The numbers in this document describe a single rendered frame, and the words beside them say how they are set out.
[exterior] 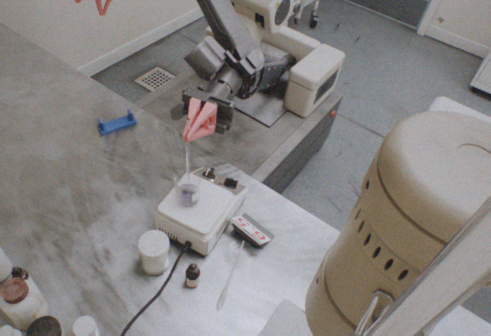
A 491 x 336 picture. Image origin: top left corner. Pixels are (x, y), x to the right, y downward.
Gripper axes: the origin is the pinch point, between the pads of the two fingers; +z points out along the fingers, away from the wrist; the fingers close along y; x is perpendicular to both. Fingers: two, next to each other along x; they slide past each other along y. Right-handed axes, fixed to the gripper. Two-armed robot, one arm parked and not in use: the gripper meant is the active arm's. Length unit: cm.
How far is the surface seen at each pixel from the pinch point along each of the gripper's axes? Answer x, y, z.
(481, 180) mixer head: -36, 32, 28
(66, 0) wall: 53, -123, -108
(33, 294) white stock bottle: 17.4, -13.8, 30.1
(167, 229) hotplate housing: 21.8, -1.1, 6.8
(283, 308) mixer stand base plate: 24.8, 26.6, 11.4
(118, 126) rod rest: 25.0, -29.5, -17.7
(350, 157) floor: 101, 38, -118
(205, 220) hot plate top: 17.1, 6.2, 4.2
